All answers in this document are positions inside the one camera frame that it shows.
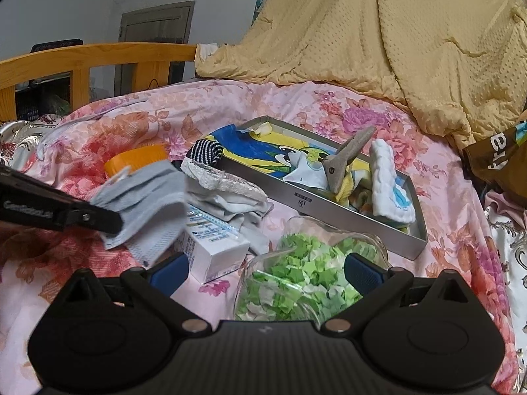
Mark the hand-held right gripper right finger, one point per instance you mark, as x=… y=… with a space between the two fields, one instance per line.
x=364 y=273

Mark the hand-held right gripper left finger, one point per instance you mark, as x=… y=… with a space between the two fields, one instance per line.
x=169 y=273

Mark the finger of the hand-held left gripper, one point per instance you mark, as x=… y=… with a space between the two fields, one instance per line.
x=99 y=219

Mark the grey face mask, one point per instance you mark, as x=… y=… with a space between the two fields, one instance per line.
x=144 y=210

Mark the light grey cloth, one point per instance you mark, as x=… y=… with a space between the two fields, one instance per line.
x=230 y=210

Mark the yellow striped sock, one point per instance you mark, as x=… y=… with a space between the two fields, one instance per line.
x=348 y=185

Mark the white quilted cloth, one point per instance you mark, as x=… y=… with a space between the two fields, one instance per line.
x=389 y=181

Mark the grey felt pouch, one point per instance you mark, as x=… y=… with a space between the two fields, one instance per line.
x=337 y=168

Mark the white lace sock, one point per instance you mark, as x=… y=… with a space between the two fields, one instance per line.
x=222 y=179

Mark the grey metal tray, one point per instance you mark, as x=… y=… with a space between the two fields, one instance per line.
x=288 y=195

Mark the black white striped sock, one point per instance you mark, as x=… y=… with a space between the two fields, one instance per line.
x=204 y=154

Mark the small cardboard box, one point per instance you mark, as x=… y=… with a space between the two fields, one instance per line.
x=214 y=255

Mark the pink floral quilt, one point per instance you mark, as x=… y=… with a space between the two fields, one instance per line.
x=136 y=123

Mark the black plastic crate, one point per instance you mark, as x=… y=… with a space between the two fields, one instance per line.
x=33 y=98
x=57 y=45

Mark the cartoon printed towel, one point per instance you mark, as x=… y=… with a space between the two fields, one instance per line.
x=255 y=152

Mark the brocade satin bedsheet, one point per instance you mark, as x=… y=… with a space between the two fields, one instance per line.
x=510 y=234

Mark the brown multicoloured striped garment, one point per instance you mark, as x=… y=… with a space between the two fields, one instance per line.
x=498 y=156

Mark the white printed cloth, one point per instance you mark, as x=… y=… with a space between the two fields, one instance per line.
x=210 y=55

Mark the grey door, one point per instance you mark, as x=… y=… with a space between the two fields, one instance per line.
x=160 y=24

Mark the yellow blanket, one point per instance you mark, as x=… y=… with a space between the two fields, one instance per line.
x=391 y=41

